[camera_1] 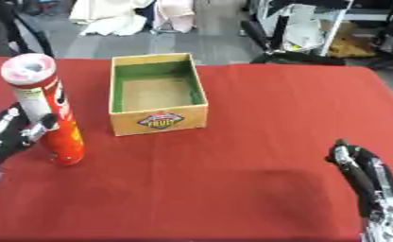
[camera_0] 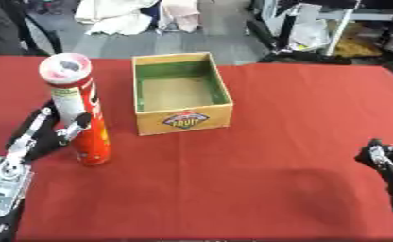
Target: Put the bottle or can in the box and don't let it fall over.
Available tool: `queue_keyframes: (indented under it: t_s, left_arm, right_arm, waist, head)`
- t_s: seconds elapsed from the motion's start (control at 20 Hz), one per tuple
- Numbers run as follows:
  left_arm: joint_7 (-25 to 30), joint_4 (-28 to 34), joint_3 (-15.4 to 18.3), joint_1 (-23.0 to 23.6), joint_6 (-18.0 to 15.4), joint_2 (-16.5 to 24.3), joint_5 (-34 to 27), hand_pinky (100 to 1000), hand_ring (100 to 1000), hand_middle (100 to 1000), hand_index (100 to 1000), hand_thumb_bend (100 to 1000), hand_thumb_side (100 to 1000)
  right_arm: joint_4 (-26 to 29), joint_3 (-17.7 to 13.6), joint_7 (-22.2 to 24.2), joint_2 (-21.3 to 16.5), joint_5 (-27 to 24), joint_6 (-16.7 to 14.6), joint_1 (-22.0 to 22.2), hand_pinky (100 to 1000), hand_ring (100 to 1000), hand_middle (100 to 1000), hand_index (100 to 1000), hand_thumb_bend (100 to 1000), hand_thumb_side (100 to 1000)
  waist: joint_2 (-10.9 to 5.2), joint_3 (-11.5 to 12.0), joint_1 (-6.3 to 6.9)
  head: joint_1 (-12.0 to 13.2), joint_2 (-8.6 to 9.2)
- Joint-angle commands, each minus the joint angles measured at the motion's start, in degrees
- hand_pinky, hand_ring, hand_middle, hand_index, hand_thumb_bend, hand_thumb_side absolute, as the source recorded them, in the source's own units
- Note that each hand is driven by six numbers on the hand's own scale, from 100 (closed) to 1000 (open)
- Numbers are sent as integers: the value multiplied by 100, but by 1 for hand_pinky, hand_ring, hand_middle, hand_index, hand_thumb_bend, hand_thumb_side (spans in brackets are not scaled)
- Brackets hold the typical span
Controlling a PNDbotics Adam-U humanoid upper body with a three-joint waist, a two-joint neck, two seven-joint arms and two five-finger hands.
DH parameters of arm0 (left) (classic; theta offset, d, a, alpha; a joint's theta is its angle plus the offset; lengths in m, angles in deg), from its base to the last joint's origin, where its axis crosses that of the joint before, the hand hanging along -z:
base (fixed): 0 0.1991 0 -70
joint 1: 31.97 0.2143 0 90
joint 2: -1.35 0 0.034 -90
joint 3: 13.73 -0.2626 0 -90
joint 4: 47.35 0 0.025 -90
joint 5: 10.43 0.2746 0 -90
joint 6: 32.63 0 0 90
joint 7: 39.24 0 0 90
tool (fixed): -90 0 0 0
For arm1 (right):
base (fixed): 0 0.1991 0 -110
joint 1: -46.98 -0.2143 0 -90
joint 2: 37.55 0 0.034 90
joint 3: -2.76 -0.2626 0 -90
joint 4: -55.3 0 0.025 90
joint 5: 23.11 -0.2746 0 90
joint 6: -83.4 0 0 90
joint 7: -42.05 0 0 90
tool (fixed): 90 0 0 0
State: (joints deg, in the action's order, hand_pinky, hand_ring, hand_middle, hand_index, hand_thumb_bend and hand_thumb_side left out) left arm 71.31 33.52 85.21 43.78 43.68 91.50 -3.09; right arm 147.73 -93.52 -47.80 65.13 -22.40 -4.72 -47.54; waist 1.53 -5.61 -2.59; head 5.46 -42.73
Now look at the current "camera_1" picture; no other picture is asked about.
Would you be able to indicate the white metal frame stand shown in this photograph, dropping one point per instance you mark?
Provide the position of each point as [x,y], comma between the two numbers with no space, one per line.
[310,26]

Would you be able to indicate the black office chair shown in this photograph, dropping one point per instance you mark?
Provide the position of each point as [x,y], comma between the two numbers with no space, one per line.
[12,28]

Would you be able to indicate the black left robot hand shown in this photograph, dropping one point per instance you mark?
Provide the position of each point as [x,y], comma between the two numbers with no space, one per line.
[11,135]

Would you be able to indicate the white cloth pile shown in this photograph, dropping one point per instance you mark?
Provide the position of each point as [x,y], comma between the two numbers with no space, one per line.
[109,17]

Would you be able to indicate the tan cardboard box green inside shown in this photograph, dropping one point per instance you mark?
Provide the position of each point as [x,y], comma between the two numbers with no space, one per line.
[157,94]

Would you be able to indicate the pink cloth pile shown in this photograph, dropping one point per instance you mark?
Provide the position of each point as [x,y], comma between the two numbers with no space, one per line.
[174,15]

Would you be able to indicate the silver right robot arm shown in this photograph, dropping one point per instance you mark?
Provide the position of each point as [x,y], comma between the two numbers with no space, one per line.
[386,224]

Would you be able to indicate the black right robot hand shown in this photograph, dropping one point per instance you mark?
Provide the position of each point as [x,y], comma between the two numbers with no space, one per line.
[362,170]

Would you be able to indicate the red and white tall canister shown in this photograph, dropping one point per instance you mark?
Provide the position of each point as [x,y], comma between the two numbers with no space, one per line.
[46,107]

